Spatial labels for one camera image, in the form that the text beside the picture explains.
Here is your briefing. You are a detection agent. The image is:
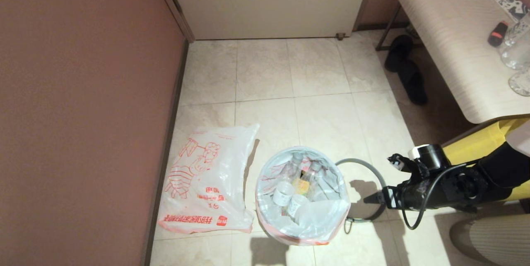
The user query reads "grey bin ring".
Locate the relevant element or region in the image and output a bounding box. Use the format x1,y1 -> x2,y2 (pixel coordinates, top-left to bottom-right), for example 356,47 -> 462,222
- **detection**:
335,157 -> 388,223

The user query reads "white plastic bag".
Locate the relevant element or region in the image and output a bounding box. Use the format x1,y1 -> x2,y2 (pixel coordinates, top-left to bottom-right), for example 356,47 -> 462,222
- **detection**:
254,146 -> 352,247

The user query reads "yellow bag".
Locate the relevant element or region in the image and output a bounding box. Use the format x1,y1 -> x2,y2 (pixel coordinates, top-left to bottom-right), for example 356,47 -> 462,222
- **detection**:
440,117 -> 530,203

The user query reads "flat red printed plastic bag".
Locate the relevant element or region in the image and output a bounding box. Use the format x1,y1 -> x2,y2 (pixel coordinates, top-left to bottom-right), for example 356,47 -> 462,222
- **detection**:
157,123 -> 261,235

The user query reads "grey ribbed round object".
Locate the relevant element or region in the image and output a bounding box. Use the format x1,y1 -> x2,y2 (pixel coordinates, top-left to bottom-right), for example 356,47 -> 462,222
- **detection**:
449,213 -> 530,266

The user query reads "black slipper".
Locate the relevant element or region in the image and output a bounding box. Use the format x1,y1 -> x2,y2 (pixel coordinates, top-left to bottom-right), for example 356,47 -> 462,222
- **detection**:
399,60 -> 428,106
384,35 -> 414,73

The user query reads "clear bottle yellow label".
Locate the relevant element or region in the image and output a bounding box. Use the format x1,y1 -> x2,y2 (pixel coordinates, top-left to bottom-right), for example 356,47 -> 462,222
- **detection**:
287,161 -> 324,220

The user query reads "clear bottle white blue label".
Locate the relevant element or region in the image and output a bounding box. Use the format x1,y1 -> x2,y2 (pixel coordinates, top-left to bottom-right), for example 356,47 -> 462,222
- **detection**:
272,152 -> 305,208

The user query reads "dark metal table leg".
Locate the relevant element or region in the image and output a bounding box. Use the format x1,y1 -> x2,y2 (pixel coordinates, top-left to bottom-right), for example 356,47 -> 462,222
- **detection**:
374,4 -> 424,52

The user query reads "beige wood grain table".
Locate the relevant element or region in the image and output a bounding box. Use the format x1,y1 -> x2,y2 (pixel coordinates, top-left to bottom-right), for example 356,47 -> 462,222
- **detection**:
393,0 -> 530,125

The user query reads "small clear glass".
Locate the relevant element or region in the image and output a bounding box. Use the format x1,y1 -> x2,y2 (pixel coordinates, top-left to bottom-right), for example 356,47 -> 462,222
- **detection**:
507,67 -> 530,97

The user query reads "black red small device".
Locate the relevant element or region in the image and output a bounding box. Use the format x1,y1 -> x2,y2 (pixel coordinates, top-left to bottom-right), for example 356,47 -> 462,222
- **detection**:
487,21 -> 508,48

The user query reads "large clear glass jar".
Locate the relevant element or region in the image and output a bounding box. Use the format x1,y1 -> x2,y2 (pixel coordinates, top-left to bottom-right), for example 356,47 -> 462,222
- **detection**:
497,10 -> 530,70

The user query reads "blue white booklet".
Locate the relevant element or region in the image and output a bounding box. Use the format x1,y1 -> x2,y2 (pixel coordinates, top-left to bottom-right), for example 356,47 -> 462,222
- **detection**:
486,0 -> 529,20

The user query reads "white door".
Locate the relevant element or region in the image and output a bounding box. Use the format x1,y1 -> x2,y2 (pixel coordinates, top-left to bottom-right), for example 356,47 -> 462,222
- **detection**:
161,0 -> 374,41

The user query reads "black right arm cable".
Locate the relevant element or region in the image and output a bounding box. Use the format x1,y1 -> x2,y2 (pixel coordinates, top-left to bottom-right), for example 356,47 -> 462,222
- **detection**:
399,162 -> 477,231

